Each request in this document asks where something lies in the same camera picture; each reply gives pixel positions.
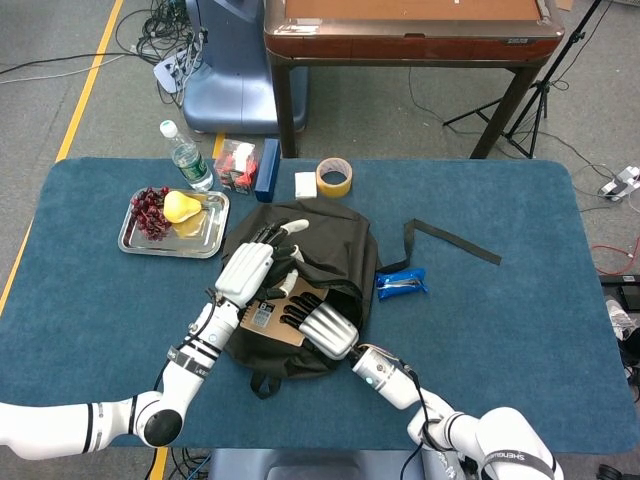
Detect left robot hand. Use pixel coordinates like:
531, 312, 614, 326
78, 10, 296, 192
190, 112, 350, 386
214, 218, 311, 309

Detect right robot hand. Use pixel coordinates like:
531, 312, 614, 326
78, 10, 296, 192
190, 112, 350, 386
281, 293, 360, 361

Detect kraft cover spiral notebook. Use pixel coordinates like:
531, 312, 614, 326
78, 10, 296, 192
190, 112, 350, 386
238, 282, 331, 347

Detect black fabric backpack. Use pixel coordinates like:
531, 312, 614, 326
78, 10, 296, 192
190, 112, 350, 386
219, 198, 382, 400

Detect stainless steel tray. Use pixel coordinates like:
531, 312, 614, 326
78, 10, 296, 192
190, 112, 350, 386
117, 187, 231, 260

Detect blue cookie packet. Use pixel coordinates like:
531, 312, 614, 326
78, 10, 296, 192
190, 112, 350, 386
375, 267, 431, 302

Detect yellow pear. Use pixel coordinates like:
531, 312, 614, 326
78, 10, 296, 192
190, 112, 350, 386
163, 190, 204, 225

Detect long blue box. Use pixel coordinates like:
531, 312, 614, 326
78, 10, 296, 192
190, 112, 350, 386
253, 138, 282, 203

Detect clear plastic box red contents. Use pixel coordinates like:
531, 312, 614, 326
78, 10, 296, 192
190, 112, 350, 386
213, 138, 261, 195

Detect small white block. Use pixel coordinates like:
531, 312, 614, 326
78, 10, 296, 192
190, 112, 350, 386
294, 171, 319, 200

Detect red grape bunch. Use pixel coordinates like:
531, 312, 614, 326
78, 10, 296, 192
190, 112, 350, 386
130, 186, 173, 242

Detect clear plastic water bottle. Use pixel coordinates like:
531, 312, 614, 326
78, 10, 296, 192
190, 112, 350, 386
159, 119, 215, 192

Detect yellow tape roll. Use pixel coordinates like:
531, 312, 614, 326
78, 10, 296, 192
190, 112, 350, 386
315, 156, 354, 199

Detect blue grey robot torso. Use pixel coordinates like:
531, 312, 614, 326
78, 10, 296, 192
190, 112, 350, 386
207, 448, 426, 480

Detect blue carpet table mat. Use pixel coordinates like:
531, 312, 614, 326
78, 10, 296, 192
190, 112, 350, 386
0, 157, 639, 454

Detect white power strip with plugs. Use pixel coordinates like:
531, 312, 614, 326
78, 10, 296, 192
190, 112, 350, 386
152, 52, 201, 94

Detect brown mahjong table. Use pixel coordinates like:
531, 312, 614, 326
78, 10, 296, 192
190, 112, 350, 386
263, 0, 566, 160

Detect white sneaker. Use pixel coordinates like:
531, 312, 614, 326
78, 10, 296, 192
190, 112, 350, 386
604, 294, 639, 341

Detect black tripod stand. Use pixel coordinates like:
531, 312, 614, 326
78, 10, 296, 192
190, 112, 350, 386
442, 0, 606, 160

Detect black webbing strap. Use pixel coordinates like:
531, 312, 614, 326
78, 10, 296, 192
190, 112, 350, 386
379, 218, 502, 274

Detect blue grey machine pedestal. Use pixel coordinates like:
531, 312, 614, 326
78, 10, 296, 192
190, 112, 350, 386
182, 0, 309, 135

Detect black cable bundle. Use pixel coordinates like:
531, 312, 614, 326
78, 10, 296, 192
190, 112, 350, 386
114, 0, 201, 66

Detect red cable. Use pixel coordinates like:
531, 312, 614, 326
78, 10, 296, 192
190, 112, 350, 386
592, 243, 640, 276

